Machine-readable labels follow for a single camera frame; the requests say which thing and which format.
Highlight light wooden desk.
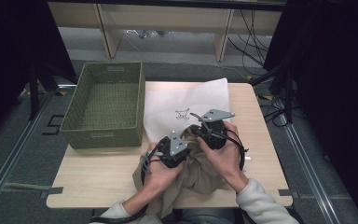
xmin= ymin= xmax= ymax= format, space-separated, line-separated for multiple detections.
xmin=47 ymin=1 xmax=287 ymax=63

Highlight black metal stand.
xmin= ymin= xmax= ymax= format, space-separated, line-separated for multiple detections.
xmin=27 ymin=60 xmax=62 ymax=122
xmin=250 ymin=62 xmax=296 ymax=125

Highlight hand-held gripper cable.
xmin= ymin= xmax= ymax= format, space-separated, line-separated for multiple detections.
xmin=89 ymin=140 xmax=166 ymax=224
xmin=226 ymin=128 xmax=250 ymax=172

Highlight black curtain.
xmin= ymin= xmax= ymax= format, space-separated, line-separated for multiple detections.
xmin=0 ymin=0 xmax=78 ymax=147
xmin=262 ymin=0 xmax=358 ymax=224

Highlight person's legs in jeans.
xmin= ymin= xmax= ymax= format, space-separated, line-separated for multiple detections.
xmin=167 ymin=208 xmax=241 ymax=224

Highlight green woven basket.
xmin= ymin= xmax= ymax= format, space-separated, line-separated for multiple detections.
xmin=59 ymin=61 xmax=146 ymax=149

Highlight grey floor tape strip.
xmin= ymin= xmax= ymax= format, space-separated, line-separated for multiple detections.
xmin=3 ymin=181 xmax=64 ymax=199

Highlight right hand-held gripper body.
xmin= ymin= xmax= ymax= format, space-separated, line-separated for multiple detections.
xmin=189 ymin=108 xmax=236 ymax=150

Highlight white mesh laundry bag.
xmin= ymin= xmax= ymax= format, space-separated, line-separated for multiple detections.
xmin=143 ymin=77 xmax=254 ymax=172

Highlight person's right hand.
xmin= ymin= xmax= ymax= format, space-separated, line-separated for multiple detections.
xmin=198 ymin=120 xmax=250 ymax=193

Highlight right hand-held gripper cable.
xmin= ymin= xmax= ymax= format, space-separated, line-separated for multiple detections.
xmin=226 ymin=128 xmax=250 ymax=172

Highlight beige pants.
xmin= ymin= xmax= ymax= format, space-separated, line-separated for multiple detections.
xmin=132 ymin=127 xmax=231 ymax=219

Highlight bundle of black cables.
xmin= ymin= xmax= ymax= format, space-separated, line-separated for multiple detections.
xmin=227 ymin=8 xmax=273 ymax=68

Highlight person's left hand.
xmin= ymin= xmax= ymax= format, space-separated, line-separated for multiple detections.
xmin=143 ymin=142 xmax=186 ymax=195

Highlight left hand-held gripper cable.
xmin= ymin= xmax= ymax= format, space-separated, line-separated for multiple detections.
xmin=89 ymin=140 xmax=166 ymax=224

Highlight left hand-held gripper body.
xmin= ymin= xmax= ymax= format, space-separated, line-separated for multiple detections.
xmin=159 ymin=130 xmax=191 ymax=169

